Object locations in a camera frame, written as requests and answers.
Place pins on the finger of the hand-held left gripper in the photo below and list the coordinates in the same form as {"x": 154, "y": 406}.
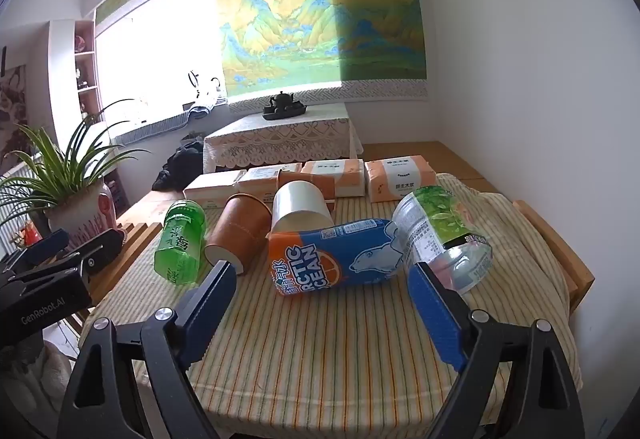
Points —
{"x": 47, "y": 246}
{"x": 97, "y": 254}

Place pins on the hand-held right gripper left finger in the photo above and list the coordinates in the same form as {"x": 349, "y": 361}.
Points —
{"x": 210, "y": 314}

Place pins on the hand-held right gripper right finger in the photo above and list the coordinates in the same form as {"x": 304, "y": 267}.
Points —
{"x": 435, "y": 319}

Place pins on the white paper cup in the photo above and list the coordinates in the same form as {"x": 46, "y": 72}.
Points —
{"x": 302, "y": 204}

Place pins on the white radiator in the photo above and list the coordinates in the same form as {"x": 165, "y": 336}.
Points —
{"x": 12, "y": 219}

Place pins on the potted spider plant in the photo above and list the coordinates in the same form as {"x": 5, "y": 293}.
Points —
{"x": 75, "y": 206}

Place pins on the grey fuzzy cloth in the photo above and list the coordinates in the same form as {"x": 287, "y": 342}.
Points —
{"x": 35, "y": 369}

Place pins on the green plastic bottle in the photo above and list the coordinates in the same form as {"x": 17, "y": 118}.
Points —
{"x": 181, "y": 241}

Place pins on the clear bottle with green label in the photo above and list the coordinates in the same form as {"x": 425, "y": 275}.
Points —
{"x": 440, "y": 229}

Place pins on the striped cloth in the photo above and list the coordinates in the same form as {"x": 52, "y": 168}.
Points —
{"x": 330, "y": 349}

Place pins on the black bag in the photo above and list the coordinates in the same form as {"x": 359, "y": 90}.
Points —
{"x": 180, "y": 166}

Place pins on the orange and blue drink bottle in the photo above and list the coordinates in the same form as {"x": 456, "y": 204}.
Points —
{"x": 330, "y": 259}

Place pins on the patterned windowsill mat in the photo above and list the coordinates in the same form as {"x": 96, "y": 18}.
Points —
{"x": 150, "y": 129}

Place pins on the orange tissue pack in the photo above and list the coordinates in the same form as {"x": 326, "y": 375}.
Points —
{"x": 400, "y": 176}
{"x": 335, "y": 171}

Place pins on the folded towel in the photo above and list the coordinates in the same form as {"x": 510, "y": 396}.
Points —
{"x": 200, "y": 110}

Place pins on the low table with lace cloth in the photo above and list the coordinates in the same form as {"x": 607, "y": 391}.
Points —
{"x": 280, "y": 139}

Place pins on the black tea tray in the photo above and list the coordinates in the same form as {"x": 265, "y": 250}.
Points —
{"x": 285, "y": 115}

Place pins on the black teapot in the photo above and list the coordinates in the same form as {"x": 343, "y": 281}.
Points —
{"x": 282, "y": 101}

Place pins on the wall poster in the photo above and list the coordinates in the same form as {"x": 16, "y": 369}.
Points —
{"x": 12, "y": 109}

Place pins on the white wall shelf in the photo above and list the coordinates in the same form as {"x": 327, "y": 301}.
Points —
{"x": 62, "y": 79}

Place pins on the landscape painting wall hanging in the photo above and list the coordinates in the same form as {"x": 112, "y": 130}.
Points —
{"x": 310, "y": 19}

